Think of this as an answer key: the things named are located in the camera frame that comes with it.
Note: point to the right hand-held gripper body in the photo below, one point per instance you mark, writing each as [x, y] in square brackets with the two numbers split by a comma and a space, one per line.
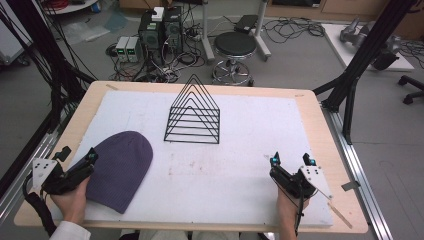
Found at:
[300, 183]

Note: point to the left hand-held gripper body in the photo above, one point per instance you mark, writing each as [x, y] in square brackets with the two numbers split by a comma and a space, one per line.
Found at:
[53, 180]

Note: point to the purple knitted beanie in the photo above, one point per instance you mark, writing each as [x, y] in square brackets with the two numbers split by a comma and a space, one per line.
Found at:
[120, 170]

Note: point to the person's left hand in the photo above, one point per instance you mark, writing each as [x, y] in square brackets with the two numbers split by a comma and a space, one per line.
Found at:
[71, 203]

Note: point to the person's right hand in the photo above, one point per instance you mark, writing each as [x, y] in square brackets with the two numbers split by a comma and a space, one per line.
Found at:
[288, 213]

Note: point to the grey tape strip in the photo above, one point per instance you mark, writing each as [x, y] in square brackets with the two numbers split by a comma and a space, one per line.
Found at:
[350, 186]

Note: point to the thin wooden stick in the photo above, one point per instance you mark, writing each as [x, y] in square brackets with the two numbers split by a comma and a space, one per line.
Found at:
[340, 216]

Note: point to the white foam board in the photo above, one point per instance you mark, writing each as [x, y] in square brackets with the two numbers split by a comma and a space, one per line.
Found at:
[216, 173]

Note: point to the black round stool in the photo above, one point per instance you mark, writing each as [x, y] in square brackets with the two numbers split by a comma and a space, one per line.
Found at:
[235, 56]

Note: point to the grey power supply unit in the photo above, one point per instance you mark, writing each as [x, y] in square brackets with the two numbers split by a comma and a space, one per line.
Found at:
[134, 49]
[121, 48]

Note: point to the white platform board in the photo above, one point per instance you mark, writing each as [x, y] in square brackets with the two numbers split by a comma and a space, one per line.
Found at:
[346, 50]

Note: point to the black office chair base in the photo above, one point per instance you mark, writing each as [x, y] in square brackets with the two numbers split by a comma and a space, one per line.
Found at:
[411, 88]

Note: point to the black computer tower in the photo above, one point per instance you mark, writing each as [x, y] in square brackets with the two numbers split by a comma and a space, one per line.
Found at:
[150, 33]
[173, 30]

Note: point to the black flat box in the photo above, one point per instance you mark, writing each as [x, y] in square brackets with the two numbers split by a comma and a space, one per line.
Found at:
[246, 24]

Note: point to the aluminium rail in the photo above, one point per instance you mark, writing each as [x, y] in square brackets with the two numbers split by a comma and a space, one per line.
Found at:
[23, 166]
[360, 173]

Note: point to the black metal frame stand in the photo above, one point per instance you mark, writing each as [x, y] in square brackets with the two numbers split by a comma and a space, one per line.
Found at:
[50, 60]
[360, 66]

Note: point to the white stand frame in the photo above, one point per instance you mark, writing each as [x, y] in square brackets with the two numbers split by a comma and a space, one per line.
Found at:
[233, 30]

